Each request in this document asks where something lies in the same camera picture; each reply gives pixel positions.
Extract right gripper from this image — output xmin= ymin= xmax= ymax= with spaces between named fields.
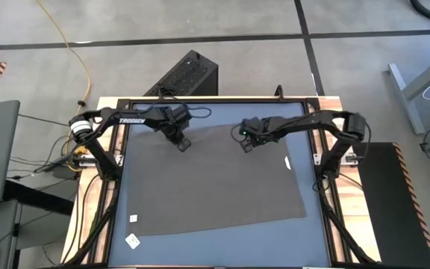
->
xmin=241 ymin=125 xmax=276 ymax=154

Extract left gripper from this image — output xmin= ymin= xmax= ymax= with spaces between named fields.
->
xmin=160 ymin=117 xmax=193 ymax=152

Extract grey woven towel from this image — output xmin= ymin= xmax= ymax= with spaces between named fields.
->
xmin=124 ymin=123 xmax=308 ymax=250

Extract black perforated computer tower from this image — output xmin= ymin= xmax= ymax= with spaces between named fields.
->
xmin=143 ymin=49 xmax=219 ymax=97

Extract blue table mat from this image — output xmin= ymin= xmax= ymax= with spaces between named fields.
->
xmin=108 ymin=102 xmax=331 ymax=267

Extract grey metal desk leg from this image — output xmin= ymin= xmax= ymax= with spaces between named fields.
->
xmin=387 ymin=46 xmax=430 ymax=135

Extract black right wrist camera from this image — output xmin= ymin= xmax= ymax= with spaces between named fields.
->
xmin=239 ymin=117 xmax=263 ymax=137

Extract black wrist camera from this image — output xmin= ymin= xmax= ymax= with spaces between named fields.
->
xmin=172 ymin=104 xmax=194 ymax=123
xmin=239 ymin=117 xmax=263 ymax=137

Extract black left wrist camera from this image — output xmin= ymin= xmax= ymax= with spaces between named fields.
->
xmin=172 ymin=104 xmax=194 ymax=123

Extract yellow cable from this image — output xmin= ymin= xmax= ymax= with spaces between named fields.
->
xmin=35 ymin=0 xmax=91 ymax=173

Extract thin black floor cable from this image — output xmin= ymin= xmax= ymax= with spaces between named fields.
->
xmin=18 ymin=114 xmax=74 ymax=128

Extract thick black hose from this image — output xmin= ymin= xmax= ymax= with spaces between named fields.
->
xmin=408 ymin=0 xmax=430 ymax=24

